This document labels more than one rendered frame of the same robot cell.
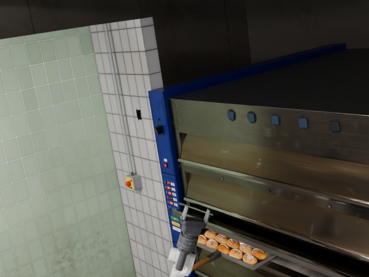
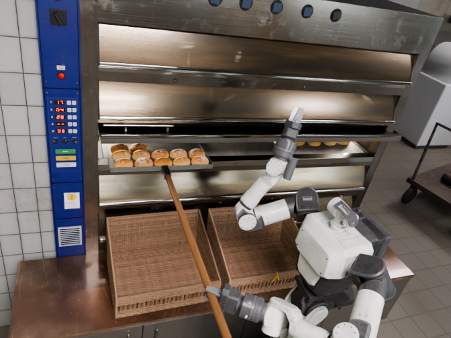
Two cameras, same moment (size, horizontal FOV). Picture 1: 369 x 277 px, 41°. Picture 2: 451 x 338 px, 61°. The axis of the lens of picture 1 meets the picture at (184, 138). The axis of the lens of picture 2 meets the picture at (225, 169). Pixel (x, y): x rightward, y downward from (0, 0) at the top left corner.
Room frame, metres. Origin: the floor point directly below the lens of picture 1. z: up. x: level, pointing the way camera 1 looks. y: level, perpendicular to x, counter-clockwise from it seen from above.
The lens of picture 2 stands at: (2.04, 1.49, 2.30)
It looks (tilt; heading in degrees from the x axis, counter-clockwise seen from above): 31 degrees down; 282
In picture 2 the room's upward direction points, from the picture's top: 12 degrees clockwise
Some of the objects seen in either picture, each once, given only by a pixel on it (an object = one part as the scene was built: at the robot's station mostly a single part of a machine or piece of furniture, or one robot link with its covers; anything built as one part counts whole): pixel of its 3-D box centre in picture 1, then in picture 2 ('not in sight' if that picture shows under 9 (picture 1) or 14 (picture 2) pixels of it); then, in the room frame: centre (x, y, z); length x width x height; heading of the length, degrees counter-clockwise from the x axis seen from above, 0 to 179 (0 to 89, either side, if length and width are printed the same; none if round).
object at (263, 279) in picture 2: not in sight; (258, 246); (2.11, -0.31, 0.72); 0.56 x 0.49 x 0.28; 37
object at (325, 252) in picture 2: not in sight; (337, 251); (1.77, 0.18, 1.27); 0.34 x 0.30 x 0.36; 132
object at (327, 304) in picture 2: not in sight; (311, 299); (1.80, 0.20, 0.97); 0.14 x 0.13 x 0.12; 127
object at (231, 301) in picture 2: not in sight; (237, 303); (2.09, 0.56, 1.19); 0.12 x 0.10 x 0.13; 2
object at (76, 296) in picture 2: not in sight; (227, 298); (2.20, -0.21, 0.29); 2.42 x 0.56 x 0.58; 36
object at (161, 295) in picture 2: not in sight; (161, 257); (2.59, 0.05, 0.72); 0.56 x 0.49 x 0.28; 38
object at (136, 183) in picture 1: (133, 181); not in sight; (3.46, 0.41, 1.46); 0.10 x 0.07 x 0.10; 36
